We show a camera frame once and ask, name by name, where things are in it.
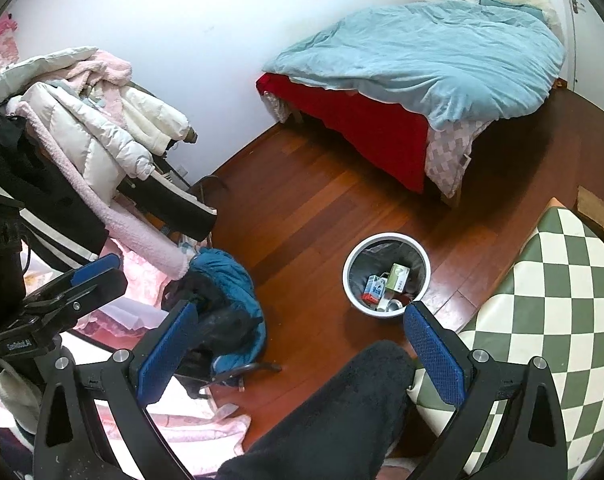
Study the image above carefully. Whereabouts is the green and white box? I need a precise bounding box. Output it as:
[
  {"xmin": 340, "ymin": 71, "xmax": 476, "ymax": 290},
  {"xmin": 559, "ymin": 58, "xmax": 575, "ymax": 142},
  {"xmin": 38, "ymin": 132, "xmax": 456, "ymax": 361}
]
[{"xmin": 386, "ymin": 263, "xmax": 410, "ymax": 294}]

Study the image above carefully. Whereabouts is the small red blue box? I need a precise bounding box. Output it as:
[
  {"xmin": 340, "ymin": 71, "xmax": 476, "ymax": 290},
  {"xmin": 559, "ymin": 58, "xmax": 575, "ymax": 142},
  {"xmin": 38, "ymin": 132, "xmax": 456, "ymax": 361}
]
[{"xmin": 360, "ymin": 274, "xmax": 387, "ymax": 306}]

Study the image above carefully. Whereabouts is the white round trash bin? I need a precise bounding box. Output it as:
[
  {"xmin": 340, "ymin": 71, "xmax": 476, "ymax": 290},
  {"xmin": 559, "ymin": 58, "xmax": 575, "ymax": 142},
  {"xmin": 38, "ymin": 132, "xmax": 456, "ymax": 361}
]
[{"xmin": 342, "ymin": 232, "xmax": 431, "ymax": 318}]

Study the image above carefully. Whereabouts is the black striped garment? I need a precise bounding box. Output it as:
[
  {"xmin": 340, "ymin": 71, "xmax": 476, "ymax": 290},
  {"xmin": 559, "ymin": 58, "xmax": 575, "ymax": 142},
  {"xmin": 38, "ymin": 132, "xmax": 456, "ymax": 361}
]
[{"xmin": 0, "ymin": 112, "xmax": 189, "ymax": 280}]

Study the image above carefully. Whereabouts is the blue jacket on chair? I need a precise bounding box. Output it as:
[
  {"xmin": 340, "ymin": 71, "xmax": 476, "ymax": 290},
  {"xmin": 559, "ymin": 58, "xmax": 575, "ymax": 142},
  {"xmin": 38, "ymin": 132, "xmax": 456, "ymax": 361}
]
[{"xmin": 161, "ymin": 247, "xmax": 266, "ymax": 375}]

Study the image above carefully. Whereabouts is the green cream checkered tablecloth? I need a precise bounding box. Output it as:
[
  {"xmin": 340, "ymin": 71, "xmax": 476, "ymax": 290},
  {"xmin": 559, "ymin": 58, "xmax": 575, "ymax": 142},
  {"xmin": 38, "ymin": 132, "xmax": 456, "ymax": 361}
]
[{"xmin": 409, "ymin": 206, "xmax": 604, "ymax": 479}]

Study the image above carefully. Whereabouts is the black fuzzy trouser leg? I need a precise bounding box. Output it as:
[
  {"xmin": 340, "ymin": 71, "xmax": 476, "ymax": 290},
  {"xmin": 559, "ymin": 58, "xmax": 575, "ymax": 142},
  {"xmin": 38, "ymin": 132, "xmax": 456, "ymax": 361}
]
[{"xmin": 216, "ymin": 340, "xmax": 415, "ymax": 479}]

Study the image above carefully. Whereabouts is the white puffer jacket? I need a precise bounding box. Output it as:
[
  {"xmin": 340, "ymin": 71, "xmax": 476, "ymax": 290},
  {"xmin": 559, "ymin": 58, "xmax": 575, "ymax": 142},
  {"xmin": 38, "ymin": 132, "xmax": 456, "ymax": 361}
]
[{"xmin": 7, "ymin": 82, "xmax": 192, "ymax": 204}]

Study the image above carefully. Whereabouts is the brown cardboard box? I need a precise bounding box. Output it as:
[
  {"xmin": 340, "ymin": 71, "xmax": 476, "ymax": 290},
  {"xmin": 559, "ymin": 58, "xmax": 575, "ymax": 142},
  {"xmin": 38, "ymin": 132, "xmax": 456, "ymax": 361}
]
[{"xmin": 575, "ymin": 185, "xmax": 604, "ymax": 236}]

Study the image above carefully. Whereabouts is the pink grey checkered blanket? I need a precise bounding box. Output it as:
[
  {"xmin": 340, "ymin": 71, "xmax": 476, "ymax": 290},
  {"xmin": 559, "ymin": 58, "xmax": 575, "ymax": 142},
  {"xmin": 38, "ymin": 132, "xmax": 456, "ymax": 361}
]
[{"xmin": 424, "ymin": 120, "xmax": 492, "ymax": 198}]

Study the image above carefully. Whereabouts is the red bed sheet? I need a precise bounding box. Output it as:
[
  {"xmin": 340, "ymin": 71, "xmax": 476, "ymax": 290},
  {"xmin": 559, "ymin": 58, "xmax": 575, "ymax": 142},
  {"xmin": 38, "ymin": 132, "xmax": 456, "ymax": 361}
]
[{"xmin": 255, "ymin": 73, "xmax": 429, "ymax": 193}]

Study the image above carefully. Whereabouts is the light blue duvet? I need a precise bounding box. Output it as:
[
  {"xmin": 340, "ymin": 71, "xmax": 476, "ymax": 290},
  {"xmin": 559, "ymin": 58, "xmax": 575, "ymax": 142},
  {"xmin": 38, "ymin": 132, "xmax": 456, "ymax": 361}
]
[{"xmin": 263, "ymin": 0, "xmax": 564, "ymax": 130}]

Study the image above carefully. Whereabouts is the white door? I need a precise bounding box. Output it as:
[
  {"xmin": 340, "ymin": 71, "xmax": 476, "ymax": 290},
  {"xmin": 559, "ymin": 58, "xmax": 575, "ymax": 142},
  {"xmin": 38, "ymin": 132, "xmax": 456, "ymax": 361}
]
[{"xmin": 564, "ymin": 0, "xmax": 604, "ymax": 112}]

